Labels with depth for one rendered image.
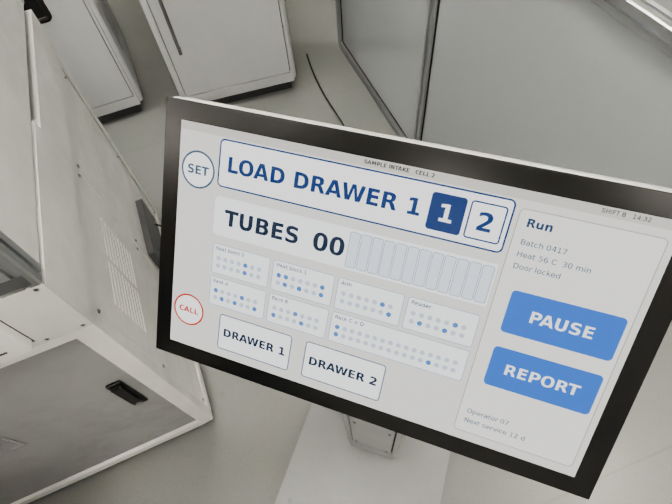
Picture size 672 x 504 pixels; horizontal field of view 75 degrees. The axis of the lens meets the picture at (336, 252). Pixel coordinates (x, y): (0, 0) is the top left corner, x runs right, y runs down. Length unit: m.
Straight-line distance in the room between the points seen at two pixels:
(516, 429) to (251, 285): 0.32
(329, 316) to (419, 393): 0.13
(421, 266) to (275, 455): 1.16
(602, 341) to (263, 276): 0.34
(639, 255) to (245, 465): 1.31
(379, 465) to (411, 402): 0.96
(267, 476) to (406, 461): 0.43
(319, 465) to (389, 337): 1.02
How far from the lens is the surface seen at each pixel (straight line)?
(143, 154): 2.42
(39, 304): 0.82
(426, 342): 0.47
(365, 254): 0.44
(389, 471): 1.45
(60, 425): 1.28
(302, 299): 0.48
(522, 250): 0.43
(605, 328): 0.47
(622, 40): 1.09
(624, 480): 1.67
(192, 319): 0.57
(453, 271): 0.44
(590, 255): 0.44
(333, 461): 1.46
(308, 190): 0.45
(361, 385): 0.51
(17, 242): 0.78
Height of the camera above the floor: 1.48
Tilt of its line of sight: 56 degrees down
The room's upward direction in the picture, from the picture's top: 7 degrees counter-clockwise
